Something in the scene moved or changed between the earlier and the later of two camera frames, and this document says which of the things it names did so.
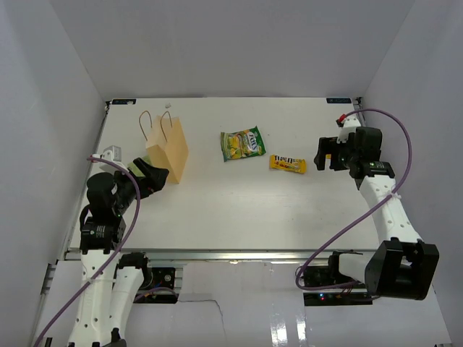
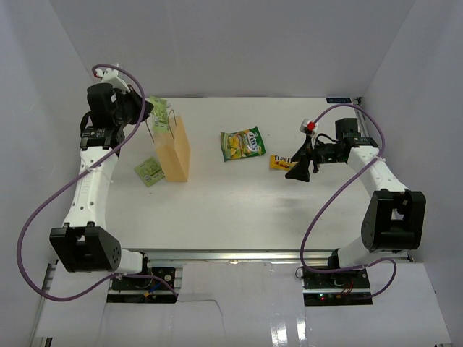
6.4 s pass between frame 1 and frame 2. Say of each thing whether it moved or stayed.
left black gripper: moved
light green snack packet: moved
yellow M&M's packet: stayed
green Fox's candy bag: stayed
